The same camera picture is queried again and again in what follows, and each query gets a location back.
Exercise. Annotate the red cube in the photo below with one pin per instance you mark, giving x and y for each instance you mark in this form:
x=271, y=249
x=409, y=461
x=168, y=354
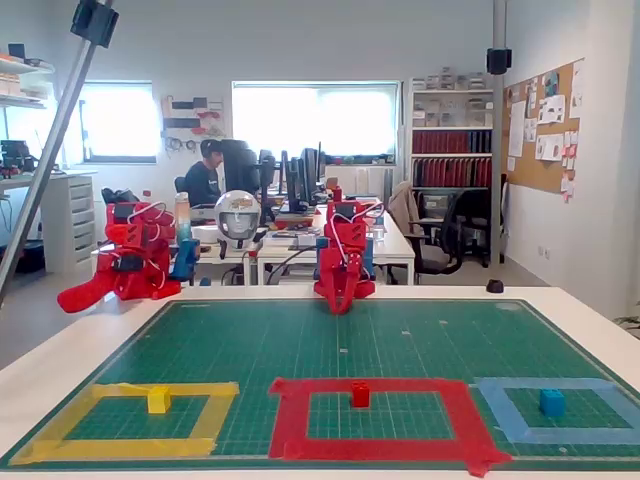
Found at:
x=361, y=395

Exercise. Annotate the red robot arm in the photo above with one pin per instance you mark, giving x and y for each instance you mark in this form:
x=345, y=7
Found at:
x=350, y=230

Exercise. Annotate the red tape square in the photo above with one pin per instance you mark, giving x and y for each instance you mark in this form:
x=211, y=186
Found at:
x=400, y=386

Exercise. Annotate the yellow cube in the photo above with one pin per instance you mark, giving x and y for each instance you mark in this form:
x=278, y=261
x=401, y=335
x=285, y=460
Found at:
x=159, y=400

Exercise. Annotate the blue tape square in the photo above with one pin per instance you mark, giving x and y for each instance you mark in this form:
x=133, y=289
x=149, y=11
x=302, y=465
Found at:
x=550, y=382

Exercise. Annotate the blue cube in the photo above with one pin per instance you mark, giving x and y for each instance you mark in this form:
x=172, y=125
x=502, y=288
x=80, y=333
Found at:
x=552, y=403

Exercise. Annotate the yellow tape square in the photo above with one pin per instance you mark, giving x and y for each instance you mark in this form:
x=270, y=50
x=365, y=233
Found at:
x=120, y=447

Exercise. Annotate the green cutting mat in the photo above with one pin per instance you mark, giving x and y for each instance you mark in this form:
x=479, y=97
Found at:
x=320, y=345

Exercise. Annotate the white office desk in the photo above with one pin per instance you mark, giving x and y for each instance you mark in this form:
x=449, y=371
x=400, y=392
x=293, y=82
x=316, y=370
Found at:
x=395, y=247

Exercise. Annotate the office chair with beige jacket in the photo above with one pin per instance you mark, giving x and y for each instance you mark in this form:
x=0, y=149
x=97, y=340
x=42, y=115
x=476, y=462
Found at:
x=402, y=210

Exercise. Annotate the black computer monitor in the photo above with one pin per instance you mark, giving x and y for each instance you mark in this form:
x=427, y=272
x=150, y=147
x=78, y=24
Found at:
x=312, y=170
x=292, y=180
x=267, y=175
x=240, y=165

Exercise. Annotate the white helmet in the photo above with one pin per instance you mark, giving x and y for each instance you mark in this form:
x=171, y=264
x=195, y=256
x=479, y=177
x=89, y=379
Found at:
x=237, y=217

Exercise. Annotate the black office chair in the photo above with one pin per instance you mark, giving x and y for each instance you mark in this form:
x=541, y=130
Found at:
x=470, y=210

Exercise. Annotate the small black knob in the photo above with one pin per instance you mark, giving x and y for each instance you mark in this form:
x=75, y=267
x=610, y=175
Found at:
x=495, y=286

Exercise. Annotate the wide window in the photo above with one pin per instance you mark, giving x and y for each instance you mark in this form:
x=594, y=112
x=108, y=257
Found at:
x=315, y=120

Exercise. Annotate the white shelf with red binders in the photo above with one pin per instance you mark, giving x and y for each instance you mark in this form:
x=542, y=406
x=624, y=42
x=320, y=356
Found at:
x=450, y=145

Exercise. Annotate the seated person in dark sweater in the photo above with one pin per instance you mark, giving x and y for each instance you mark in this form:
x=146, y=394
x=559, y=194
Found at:
x=200, y=182

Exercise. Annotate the grey round column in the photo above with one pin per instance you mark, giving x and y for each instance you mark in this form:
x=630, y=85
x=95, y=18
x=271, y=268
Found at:
x=499, y=150

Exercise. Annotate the cork pin board with papers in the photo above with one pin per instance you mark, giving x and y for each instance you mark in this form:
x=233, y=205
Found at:
x=542, y=165

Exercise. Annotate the black column clamp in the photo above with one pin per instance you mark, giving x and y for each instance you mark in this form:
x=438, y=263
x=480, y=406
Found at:
x=499, y=61

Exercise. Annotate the small window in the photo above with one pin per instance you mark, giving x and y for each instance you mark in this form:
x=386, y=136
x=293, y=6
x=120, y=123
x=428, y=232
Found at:
x=120, y=120

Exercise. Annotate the white drawer cabinet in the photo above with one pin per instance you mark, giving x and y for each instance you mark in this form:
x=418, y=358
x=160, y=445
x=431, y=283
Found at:
x=80, y=215

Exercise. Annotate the green plant leaves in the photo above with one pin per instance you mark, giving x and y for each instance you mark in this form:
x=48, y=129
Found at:
x=631, y=322

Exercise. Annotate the aluminium profile pole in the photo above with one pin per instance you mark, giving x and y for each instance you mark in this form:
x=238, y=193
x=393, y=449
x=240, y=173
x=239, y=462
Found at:
x=44, y=170

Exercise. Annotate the black machine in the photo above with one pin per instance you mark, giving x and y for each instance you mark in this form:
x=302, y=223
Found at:
x=15, y=155

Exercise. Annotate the white wall socket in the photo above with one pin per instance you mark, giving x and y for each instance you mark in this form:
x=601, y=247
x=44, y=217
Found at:
x=544, y=252

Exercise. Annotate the wall tool rack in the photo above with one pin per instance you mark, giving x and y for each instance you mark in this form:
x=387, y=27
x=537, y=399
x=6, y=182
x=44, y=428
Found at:
x=192, y=120

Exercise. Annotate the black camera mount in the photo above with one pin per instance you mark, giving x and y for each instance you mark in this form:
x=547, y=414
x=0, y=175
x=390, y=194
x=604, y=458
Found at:
x=95, y=22

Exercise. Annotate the white wall shelf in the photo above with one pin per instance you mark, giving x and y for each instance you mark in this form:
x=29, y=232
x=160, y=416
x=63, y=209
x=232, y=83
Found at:
x=20, y=87

